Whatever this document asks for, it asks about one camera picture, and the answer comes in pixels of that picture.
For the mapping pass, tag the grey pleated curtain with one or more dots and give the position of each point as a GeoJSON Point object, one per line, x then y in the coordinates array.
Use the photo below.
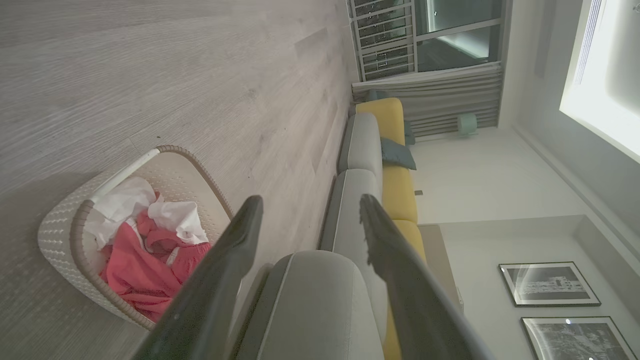
{"type": "Point", "coordinates": [450, 95]}

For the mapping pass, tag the white cloth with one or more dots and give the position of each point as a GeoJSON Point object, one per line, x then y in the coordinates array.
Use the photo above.
{"type": "Point", "coordinates": [120, 202]}

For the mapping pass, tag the window with white railing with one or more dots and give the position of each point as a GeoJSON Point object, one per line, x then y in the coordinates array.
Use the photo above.
{"type": "Point", "coordinates": [385, 40]}

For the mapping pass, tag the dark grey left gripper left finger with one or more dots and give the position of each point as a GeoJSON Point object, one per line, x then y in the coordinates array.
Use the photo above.
{"type": "Point", "coordinates": [220, 280]}

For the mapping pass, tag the small teal pillow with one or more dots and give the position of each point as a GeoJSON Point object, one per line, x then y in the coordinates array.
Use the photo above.
{"type": "Point", "coordinates": [409, 134]}

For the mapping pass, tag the large teal pillow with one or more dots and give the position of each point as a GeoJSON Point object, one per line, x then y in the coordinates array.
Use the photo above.
{"type": "Point", "coordinates": [397, 152]}

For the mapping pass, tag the grey-green sofa cushion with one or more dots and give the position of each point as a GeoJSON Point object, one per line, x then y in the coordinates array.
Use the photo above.
{"type": "Point", "coordinates": [310, 300]}

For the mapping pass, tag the cream perforated laundry basket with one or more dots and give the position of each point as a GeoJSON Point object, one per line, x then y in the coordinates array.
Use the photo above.
{"type": "Point", "coordinates": [57, 235]}

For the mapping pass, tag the pale green cylindrical lamp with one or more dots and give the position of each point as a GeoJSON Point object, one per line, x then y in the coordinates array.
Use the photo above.
{"type": "Point", "coordinates": [468, 124]}

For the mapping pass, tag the red garment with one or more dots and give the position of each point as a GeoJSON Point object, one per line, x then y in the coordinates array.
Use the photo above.
{"type": "Point", "coordinates": [135, 272]}

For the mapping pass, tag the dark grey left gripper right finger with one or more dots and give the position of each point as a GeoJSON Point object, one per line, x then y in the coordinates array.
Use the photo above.
{"type": "Point", "coordinates": [410, 300]}

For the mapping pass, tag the black framed picture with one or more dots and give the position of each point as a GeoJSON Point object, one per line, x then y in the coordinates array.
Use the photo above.
{"type": "Point", "coordinates": [575, 340]}
{"type": "Point", "coordinates": [547, 284]}

